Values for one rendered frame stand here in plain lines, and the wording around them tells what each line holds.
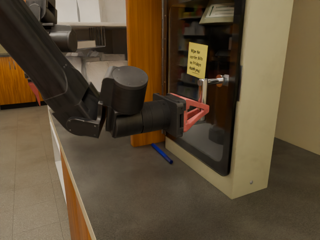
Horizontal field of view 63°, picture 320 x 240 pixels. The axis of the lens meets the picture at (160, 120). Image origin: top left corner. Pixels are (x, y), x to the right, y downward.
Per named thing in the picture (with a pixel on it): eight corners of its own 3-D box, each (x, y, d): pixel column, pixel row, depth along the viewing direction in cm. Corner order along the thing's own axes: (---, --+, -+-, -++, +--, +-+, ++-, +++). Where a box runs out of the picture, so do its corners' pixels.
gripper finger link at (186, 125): (195, 88, 58) (157, 92, 54) (216, 94, 51) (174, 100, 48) (195, 117, 60) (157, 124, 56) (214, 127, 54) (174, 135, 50)
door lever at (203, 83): (221, 119, 56) (214, 116, 59) (225, 75, 53) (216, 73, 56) (200, 123, 54) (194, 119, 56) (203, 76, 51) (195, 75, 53)
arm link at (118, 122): (101, 123, 50) (109, 145, 46) (102, 95, 45) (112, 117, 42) (135, 118, 53) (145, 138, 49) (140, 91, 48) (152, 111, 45)
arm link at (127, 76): (82, 101, 52) (66, 132, 45) (81, 48, 44) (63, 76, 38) (142, 114, 53) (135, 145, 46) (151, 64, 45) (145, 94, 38)
